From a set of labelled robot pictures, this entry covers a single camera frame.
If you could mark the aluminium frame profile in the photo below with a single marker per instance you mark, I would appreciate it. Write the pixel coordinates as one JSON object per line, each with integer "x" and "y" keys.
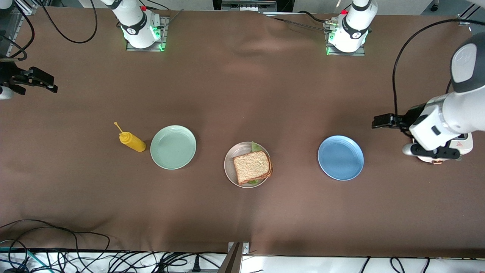
{"x": 464, "y": 21}

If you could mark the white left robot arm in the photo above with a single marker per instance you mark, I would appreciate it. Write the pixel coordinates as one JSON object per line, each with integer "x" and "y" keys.
{"x": 454, "y": 113}

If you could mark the black equipment box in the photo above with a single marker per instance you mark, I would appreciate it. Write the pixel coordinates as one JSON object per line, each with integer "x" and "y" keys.
{"x": 252, "y": 4}

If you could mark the white toaster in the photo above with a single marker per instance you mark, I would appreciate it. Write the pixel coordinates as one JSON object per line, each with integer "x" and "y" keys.
{"x": 467, "y": 146}

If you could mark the beige plate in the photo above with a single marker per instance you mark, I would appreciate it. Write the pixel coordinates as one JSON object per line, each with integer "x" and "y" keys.
{"x": 228, "y": 167}

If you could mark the black power plug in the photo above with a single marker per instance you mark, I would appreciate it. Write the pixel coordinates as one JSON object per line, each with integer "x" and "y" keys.
{"x": 196, "y": 264}

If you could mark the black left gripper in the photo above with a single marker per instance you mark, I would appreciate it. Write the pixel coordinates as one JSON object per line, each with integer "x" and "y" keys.
{"x": 410, "y": 115}

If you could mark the blue plate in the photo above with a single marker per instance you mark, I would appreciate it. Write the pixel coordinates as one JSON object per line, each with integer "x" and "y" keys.
{"x": 341, "y": 157}

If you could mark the mint green plate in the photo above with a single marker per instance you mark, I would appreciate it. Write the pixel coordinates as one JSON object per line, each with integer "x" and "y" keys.
{"x": 173, "y": 147}

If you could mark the clear acrylic enclosure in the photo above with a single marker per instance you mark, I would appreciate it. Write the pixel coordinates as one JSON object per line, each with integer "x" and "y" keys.
{"x": 9, "y": 26}

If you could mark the yellow mustard squeeze bottle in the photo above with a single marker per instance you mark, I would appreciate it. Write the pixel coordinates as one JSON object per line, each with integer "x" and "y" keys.
{"x": 134, "y": 143}

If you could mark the brown bread slice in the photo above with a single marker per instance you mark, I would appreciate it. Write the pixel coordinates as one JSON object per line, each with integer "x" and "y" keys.
{"x": 252, "y": 167}
{"x": 271, "y": 173}

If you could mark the aluminium bracket post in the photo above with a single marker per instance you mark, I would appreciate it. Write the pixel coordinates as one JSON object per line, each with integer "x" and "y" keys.
{"x": 235, "y": 258}

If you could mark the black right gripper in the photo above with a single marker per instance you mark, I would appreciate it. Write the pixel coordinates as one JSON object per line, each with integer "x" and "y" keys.
{"x": 8, "y": 77}

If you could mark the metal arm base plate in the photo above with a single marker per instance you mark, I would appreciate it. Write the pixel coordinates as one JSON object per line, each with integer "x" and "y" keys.
{"x": 165, "y": 36}
{"x": 329, "y": 47}

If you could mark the brown table cloth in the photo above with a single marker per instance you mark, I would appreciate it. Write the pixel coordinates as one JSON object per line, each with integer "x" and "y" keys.
{"x": 242, "y": 94}

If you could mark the green lettuce leaf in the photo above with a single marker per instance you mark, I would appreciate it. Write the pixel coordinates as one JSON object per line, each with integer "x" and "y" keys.
{"x": 255, "y": 147}

